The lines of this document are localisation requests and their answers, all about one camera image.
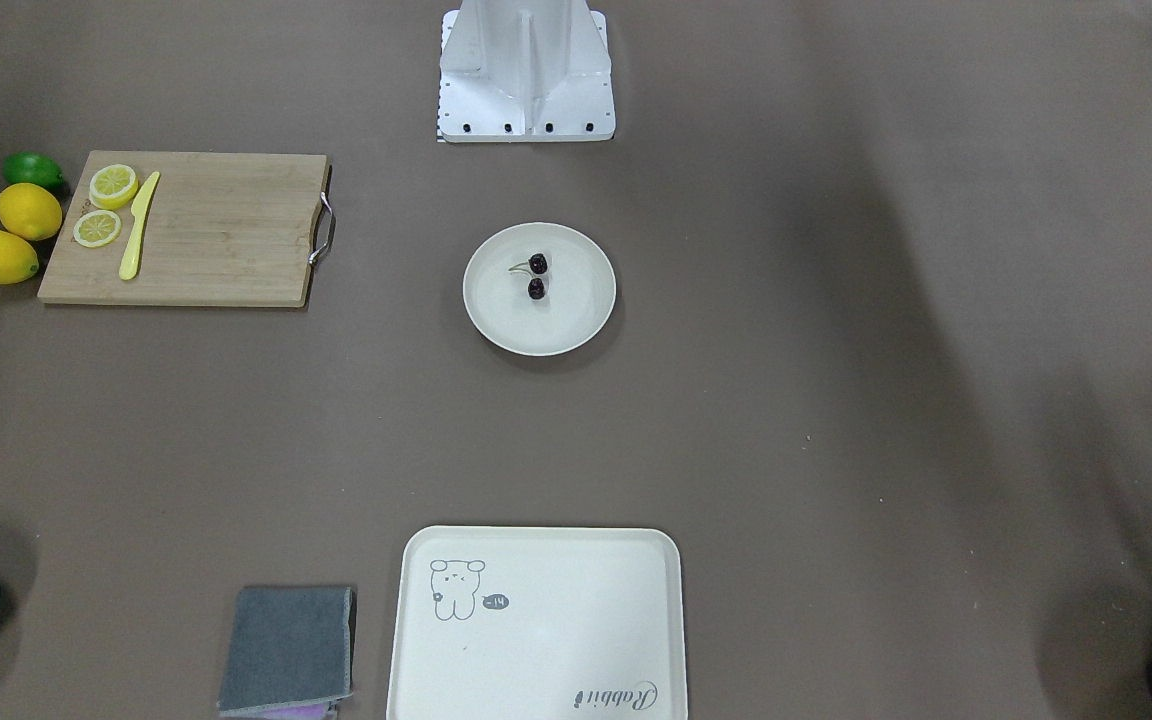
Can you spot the round cream plate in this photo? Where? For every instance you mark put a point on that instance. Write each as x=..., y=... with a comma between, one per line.
x=582, y=290

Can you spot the dark red cherry pair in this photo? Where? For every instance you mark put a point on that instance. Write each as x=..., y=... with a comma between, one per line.
x=535, y=268

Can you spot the cream rabbit tray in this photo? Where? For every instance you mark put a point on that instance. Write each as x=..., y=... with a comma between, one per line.
x=539, y=623

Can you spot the wooden cutting board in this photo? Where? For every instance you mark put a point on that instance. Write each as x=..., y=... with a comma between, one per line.
x=223, y=229

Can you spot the folded grey cloth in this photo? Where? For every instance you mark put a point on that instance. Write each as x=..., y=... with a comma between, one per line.
x=289, y=653

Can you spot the yellow plastic knife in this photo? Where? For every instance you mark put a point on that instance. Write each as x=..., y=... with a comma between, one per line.
x=129, y=267

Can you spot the lemon slice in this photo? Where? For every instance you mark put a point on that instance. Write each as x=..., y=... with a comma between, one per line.
x=97, y=228
x=113, y=186

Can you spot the green lime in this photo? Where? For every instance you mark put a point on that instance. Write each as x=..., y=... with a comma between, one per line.
x=33, y=168

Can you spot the white mounting pedestal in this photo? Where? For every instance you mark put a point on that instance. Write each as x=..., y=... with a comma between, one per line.
x=525, y=72

